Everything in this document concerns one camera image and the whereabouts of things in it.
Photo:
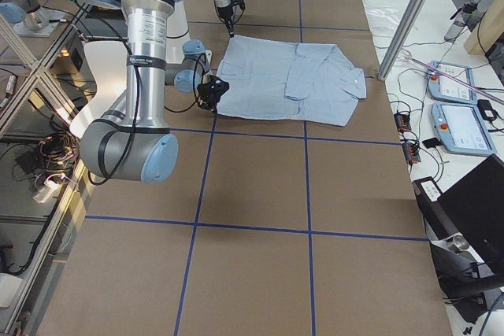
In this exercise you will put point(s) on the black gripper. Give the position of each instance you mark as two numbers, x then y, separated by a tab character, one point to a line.
206	94
224	13

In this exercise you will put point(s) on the light blue button-up shirt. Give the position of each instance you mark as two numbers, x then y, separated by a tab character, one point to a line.
270	80

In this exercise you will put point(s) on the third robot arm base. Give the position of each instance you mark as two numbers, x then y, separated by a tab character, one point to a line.
29	18

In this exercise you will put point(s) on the clear plastic bag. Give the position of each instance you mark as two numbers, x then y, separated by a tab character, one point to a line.
383	20

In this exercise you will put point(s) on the pink reacher grabber stick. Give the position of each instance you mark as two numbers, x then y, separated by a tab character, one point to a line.
405	55

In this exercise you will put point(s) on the far teach pendant tablet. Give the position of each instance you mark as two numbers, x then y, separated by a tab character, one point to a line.
442	89

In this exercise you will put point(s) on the teach pendant tablet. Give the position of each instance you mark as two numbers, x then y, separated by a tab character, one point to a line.
461	130
442	89

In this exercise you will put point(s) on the near teach pendant tablet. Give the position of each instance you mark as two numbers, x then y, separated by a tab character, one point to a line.
461	130

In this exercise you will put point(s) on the black laptop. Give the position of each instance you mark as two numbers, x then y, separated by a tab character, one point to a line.
474	204

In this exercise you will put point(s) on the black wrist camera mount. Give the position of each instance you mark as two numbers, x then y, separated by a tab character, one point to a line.
240	3

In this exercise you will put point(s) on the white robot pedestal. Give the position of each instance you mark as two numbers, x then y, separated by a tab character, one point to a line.
177	34

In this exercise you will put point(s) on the aluminium frame post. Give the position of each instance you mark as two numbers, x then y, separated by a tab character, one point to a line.
408	19

